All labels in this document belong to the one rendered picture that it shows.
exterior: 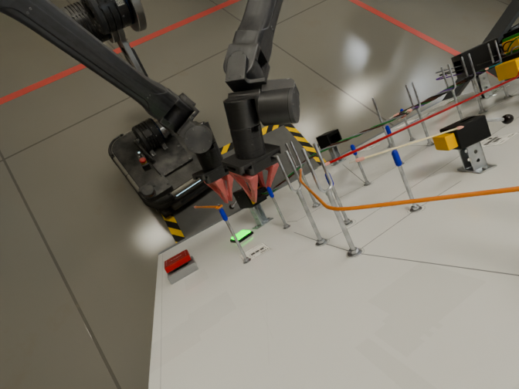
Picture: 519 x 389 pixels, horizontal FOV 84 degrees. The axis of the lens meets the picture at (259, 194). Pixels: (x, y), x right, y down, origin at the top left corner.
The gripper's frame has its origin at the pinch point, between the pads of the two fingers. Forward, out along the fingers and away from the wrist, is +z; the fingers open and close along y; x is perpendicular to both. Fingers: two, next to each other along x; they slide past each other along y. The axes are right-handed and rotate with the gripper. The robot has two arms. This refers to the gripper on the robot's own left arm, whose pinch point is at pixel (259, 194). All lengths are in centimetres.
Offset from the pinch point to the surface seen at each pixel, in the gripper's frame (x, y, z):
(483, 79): -18, 72, -6
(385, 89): 83, 214, 33
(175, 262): 3.0, -20.0, 5.3
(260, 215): 2.5, 0.9, 6.8
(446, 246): -35.2, -4.9, -7.5
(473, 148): -31.4, 14.8, -9.4
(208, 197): 114, 42, 60
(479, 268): -38.6, -7.9, -8.9
